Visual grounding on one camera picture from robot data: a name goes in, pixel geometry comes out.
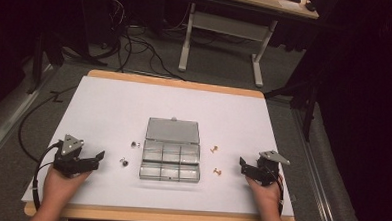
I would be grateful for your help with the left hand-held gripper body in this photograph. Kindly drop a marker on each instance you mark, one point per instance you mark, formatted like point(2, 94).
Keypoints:
point(69, 145)

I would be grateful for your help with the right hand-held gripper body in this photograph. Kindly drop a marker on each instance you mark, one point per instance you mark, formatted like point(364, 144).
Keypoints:
point(269, 165)

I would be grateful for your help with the brass screw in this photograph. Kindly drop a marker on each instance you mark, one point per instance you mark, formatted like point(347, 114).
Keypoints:
point(217, 172)
point(214, 148)

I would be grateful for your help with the clear plastic compartment box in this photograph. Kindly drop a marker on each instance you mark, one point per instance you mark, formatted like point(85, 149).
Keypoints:
point(170, 152)

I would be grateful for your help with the person's right hand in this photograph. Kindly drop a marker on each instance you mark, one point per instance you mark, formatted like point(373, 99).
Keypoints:
point(265, 197)

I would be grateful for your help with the person's left hand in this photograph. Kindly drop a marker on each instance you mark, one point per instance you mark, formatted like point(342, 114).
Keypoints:
point(60, 184)

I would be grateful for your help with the white table mat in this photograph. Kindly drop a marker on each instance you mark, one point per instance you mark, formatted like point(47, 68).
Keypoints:
point(117, 113)

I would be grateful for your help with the black metal stand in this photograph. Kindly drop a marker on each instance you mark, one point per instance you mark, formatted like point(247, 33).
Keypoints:
point(44, 62)
point(306, 95)

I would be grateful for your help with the wooden table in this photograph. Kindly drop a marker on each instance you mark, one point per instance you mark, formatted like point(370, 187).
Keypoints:
point(171, 83)

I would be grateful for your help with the black computer tower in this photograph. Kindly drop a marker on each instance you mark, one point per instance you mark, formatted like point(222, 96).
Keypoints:
point(99, 16)

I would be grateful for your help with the wooden desk with white legs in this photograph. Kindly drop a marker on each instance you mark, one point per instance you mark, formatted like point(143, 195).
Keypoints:
point(241, 29)

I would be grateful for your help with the black computer mouse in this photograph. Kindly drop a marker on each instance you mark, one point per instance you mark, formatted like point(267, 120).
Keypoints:
point(310, 7)

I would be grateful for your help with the metal floor rail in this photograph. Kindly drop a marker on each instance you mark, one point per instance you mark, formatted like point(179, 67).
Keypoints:
point(10, 122)
point(317, 182)

